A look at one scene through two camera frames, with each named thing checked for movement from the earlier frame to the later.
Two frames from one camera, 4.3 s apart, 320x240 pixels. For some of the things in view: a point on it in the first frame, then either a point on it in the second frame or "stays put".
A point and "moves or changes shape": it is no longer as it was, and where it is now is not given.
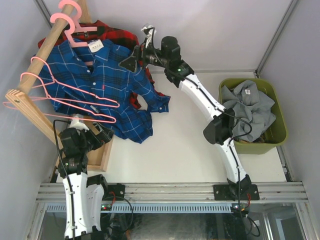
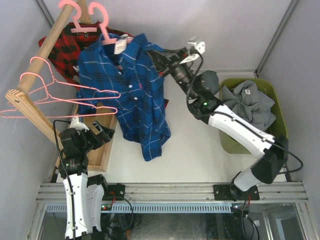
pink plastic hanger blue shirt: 68,31 to 108,39
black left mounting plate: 114,192 stays put
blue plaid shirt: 96,83 moves or changes shape
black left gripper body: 94,141 stays put
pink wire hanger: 74,88 to 70,83
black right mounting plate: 222,192 stays put
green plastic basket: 277,133 stays put
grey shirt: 251,108 stays put
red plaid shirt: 104,32 to 73,38
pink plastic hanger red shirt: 78,28 stays put
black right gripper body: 140,52 to 177,58
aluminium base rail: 183,192 stays put
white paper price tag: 95,45 to 120,46
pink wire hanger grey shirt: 113,121 to 51,96
